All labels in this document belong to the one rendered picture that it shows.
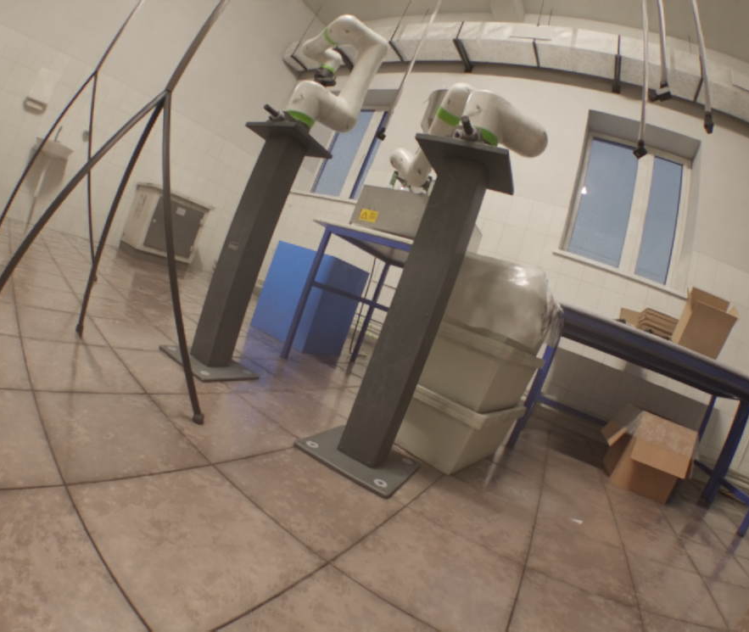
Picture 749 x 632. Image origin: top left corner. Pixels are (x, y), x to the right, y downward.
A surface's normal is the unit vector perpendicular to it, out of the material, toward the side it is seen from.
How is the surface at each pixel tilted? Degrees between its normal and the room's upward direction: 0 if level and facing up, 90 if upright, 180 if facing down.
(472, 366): 96
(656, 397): 90
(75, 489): 0
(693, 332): 125
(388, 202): 90
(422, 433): 96
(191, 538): 0
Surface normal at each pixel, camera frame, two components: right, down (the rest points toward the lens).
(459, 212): -0.40, -0.10
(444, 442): -0.62, -0.07
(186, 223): 0.81, 0.33
